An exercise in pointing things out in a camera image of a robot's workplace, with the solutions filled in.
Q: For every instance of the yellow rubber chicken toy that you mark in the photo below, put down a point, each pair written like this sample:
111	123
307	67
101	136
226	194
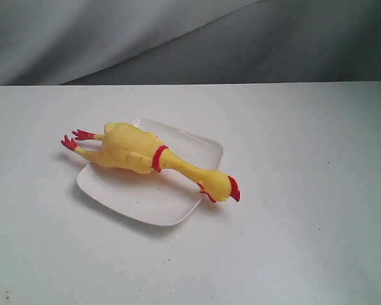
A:
123	145

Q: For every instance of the white square plate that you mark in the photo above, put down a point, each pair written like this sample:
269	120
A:
159	199

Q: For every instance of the grey backdrop cloth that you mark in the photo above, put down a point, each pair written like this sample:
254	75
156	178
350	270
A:
188	42

